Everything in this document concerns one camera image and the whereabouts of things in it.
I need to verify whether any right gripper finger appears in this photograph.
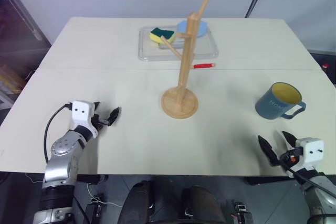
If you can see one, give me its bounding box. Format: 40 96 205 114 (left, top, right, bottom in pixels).
257 135 279 167
281 130 297 148

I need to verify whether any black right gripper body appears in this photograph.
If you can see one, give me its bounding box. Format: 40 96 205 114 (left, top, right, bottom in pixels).
275 147 305 169

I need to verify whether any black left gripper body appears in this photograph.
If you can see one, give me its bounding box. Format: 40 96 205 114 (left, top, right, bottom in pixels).
91 113 110 132

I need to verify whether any wooden mug tree stand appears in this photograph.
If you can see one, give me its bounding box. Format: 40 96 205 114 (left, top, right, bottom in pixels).
160 0 218 120

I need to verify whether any blue mug yellow inside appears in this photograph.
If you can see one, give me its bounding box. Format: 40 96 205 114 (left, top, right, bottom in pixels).
254 81 307 121

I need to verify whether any dark box with red knob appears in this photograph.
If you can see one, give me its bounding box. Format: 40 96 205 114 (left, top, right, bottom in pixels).
309 49 336 86

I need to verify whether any dark rounded shape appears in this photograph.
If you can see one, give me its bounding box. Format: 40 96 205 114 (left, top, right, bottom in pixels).
117 180 159 224
180 185 227 224

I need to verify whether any yellow green sponge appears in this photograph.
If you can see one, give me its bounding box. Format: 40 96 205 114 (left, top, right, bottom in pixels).
149 27 176 46

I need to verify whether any dark cabinet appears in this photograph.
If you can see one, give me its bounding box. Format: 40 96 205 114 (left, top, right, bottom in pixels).
0 0 52 113

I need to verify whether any clear plastic tray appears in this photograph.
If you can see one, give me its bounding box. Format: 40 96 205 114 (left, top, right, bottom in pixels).
138 25 219 63

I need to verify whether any light blue plate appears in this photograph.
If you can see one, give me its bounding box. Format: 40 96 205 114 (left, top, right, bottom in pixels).
176 19 209 39

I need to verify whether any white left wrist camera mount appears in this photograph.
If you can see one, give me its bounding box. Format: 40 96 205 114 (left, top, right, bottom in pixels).
70 100 97 133

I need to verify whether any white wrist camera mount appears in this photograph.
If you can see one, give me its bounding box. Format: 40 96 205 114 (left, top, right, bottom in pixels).
295 137 324 165
70 100 97 133

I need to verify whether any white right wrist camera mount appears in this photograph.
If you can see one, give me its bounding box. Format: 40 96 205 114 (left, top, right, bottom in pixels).
295 137 324 165

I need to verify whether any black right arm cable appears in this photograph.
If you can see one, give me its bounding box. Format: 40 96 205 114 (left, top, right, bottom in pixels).
280 158 336 199

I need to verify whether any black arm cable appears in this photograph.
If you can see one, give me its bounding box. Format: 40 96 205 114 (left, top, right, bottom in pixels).
44 104 75 164
280 158 336 199

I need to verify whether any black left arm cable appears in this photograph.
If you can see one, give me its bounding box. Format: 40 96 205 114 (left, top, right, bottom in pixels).
44 104 75 164

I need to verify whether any black table frame bracket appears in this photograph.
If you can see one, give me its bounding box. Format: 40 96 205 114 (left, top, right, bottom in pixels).
75 174 109 186

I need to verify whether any thin white cable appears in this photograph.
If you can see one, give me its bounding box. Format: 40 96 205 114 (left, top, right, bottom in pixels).
25 173 119 207

